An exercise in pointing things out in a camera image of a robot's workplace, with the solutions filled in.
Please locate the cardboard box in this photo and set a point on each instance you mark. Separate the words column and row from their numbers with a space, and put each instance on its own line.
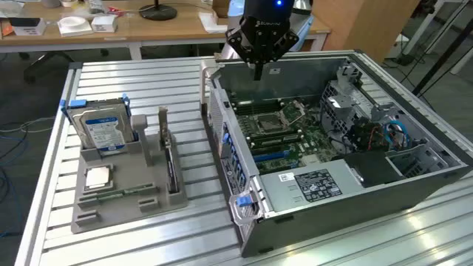
column 222, row 8

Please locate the wooden cabinet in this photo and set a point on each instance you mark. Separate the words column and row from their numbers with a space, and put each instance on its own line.
column 369, row 27

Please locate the white paper stack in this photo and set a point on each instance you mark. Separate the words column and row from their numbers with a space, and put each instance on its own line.
column 211, row 23

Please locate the white labelled box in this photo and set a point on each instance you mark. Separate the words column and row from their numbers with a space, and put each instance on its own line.
column 103, row 25

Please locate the black lamp base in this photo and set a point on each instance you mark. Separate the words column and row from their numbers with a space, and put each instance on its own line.
column 158, row 14

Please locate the green RAM stick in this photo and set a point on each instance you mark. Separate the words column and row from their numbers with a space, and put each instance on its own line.
column 111, row 194

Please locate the silver chipset heat sink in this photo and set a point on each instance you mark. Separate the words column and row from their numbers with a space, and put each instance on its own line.
column 311, row 160

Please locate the metal socket cover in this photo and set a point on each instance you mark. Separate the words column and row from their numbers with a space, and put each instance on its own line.
column 293, row 112

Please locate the blue expansion slot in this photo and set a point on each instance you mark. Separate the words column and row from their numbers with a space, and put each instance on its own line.
column 271, row 156

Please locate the perforated metal disk bay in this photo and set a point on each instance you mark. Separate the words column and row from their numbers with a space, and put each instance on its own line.
column 335, row 116

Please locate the metal drive cage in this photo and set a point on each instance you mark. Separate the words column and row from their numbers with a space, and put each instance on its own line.
column 417, row 163

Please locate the white floor unit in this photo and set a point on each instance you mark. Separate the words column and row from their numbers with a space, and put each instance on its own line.
column 401, row 48

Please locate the black plastic shroud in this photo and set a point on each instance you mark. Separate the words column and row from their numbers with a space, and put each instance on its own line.
column 369, row 169

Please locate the white box with black top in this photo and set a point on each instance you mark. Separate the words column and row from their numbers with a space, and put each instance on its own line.
column 27, row 29

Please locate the silver CPU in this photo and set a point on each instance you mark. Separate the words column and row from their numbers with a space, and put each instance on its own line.
column 98, row 177

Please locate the white square dispenser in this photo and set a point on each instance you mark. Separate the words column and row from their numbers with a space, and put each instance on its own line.
column 75, row 26

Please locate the CPU socket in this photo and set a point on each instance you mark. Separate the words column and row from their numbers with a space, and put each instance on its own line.
column 271, row 123

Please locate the grey cup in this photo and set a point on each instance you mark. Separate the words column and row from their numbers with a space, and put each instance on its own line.
column 51, row 3

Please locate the NVIDIA graphics card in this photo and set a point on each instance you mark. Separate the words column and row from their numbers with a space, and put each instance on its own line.
column 171, row 171

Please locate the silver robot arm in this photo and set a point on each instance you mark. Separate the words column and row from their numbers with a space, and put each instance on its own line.
column 230, row 50

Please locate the wooden desk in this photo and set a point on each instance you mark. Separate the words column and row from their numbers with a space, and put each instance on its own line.
column 48, row 39

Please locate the black floor adapter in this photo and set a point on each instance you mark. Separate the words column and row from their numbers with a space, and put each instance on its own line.
column 407, row 59

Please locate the blue case latch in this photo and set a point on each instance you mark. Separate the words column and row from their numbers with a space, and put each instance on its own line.
column 244, row 200

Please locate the black pole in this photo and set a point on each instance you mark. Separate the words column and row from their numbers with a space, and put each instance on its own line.
column 443, row 61

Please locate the grey parts rack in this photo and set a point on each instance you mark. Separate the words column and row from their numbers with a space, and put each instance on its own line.
column 130, row 171

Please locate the installed RAM stick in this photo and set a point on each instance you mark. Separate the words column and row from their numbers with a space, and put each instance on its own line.
column 277, row 140

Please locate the orange box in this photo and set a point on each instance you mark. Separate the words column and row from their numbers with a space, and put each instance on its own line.
column 6, row 30

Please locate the grey power supply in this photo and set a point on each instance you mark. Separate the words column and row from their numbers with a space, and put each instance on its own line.
column 277, row 191

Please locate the green motherboard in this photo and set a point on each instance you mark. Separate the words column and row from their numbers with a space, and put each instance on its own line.
column 313, row 138

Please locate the hard disk with blue caddy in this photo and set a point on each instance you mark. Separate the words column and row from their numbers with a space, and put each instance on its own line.
column 103, row 130

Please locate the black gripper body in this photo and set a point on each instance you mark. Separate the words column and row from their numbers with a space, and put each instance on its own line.
column 265, row 27

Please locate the open PC case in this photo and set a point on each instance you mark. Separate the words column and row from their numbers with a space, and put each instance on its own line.
column 332, row 221

